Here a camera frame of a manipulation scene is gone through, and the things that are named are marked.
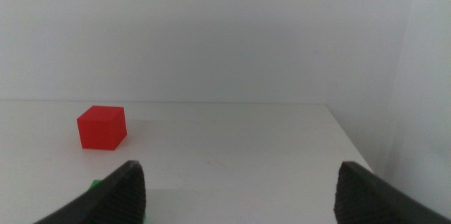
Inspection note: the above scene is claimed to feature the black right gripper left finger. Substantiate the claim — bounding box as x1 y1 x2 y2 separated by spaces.
33 160 147 224

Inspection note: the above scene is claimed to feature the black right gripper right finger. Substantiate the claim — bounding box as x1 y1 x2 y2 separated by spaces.
333 161 451 224

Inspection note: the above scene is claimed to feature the green cube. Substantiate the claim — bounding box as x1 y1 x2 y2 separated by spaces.
87 179 147 224

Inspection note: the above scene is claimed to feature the red cube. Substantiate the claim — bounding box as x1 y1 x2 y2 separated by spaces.
76 105 128 151

